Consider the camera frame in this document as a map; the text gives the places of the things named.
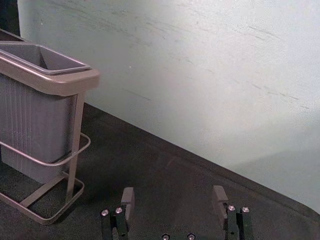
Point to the black table cloth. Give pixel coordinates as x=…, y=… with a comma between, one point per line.
x=162, y=187

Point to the black rack with steel bars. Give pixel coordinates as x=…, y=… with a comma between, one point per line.
x=75, y=82

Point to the grey plastic bin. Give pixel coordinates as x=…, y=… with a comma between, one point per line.
x=32, y=125

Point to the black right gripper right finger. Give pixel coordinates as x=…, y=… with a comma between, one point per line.
x=221, y=202

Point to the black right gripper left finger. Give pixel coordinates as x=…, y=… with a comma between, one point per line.
x=126, y=203

